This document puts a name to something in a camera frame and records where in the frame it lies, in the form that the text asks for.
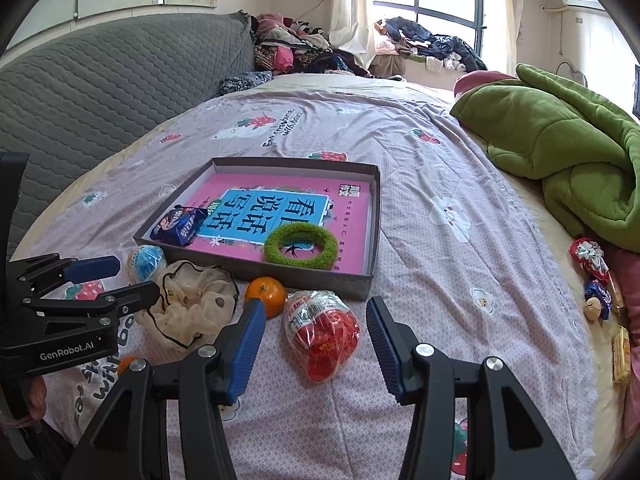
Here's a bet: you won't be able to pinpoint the grey quilted headboard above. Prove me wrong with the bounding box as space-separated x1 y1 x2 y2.
0 11 257 247

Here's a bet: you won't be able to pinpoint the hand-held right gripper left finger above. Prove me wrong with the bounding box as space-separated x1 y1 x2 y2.
60 299 268 480

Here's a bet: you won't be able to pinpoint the grey cardboard box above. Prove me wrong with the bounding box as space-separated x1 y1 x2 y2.
132 156 383 302

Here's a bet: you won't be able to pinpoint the blue ball in clear wrapper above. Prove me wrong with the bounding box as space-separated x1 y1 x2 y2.
127 245 167 283

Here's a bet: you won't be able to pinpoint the blue snack packet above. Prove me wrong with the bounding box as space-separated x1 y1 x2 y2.
150 205 209 247

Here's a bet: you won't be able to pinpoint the pink book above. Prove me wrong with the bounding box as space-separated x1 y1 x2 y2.
172 172 372 273

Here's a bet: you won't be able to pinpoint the red candy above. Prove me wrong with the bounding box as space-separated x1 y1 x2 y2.
283 290 362 384

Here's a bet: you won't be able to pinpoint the green blanket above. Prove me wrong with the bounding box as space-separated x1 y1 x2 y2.
449 63 640 254

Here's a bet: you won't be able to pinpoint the clothes on window sill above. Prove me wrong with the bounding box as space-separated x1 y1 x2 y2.
374 16 489 74

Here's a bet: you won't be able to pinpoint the pink pillow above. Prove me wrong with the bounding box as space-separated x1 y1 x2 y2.
452 70 522 99

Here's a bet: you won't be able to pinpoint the pile of clothes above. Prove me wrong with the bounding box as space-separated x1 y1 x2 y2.
249 11 377 79

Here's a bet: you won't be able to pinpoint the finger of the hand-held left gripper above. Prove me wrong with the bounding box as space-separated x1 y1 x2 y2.
20 281 162 331
7 254 122 301

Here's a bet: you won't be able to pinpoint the small blue packet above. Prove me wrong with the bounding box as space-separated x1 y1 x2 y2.
583 279 614 322

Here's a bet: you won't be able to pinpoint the beige scrunchie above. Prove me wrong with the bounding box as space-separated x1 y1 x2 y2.
134 260 240 349

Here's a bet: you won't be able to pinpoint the person's left hand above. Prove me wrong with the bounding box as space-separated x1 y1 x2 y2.
26 375 52 422

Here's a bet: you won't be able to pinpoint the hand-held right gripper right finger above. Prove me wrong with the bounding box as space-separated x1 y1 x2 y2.
365 296 581 480

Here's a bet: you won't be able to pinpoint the cream curtain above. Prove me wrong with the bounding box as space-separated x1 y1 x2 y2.
499 0 527 74
327 0 382 62

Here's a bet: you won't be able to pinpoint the fuzzy green ring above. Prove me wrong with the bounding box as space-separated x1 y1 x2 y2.
263 223 340 267

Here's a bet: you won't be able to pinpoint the dark patterned cloth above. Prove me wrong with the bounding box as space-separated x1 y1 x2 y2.
219 70 274 96

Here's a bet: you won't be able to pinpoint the yellow snack packet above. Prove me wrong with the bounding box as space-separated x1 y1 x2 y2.
612 325 632 386

